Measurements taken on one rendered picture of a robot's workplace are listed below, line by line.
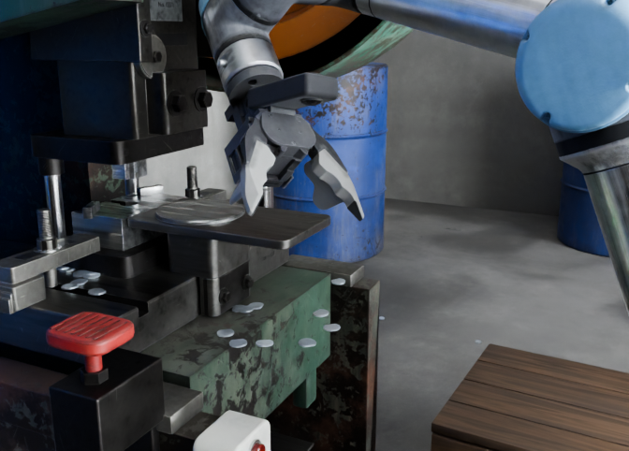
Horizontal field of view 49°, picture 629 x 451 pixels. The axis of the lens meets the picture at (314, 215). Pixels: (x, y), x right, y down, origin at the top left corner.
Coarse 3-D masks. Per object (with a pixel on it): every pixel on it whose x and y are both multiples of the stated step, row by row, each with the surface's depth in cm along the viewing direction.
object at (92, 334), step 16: (64, 320) 66; (80, 320) 67; (96, 320) 66; (112, 320) 67; (128, 320) 67; (48, 336) 64; (64, 336) 63; (80, 336) 63; (96, 336) 63; (112, 336) 63; (128, 336) 65; (80, 352) 62; (96, 352) 62; (96, 368) 66
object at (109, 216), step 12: (108, 204) 103; (120, 204) 105; (132, 204) 105; (144, 204) 103; (156, 204) 103; (72, 216) 98; (96, 216) 96; (108, 216) 96; (120, 216) 96; (84, 228) 98; (96, 228) 97; (108, 228) 96; (120, 228) 95; (132, 228) 97; (108, 240) 97; (120, 240) 96; (132, 240) 97; (144, 240) 100
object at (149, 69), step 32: (160, 0) 91; (192, 0) 98; (160, 32) 92; (192, 32) 99; (64, 64) 93; (96, 64) 90; (128, 64) 88; (160, 64) 91; (192, 64) 99; (64, 96) 94; (96, 96) 92; (128, 96) 89; (160, 96) 90; (192, 96) 95; (64, 128) 95; (96, 128) 93; (128, 128) 90; (160, 128) 91; (192, 128) 96
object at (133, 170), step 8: (144, 160) 101; (112, 168) 100; (120, 168) 99; (128, 168) 100; (136, 168) 100; (144, 168) 102; (112, 176) 100; (120, 176) 100; (128, 176) 100; (136, 176) 100
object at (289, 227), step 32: (128, 224) 95; (160, 224) 92; (192, 224) 92; (224, 224) 92; (256, 224) 92; (288, 224) 92; (320, 224) 93; (192, 256) 94; (224, 256) 95; (224, 288) 95
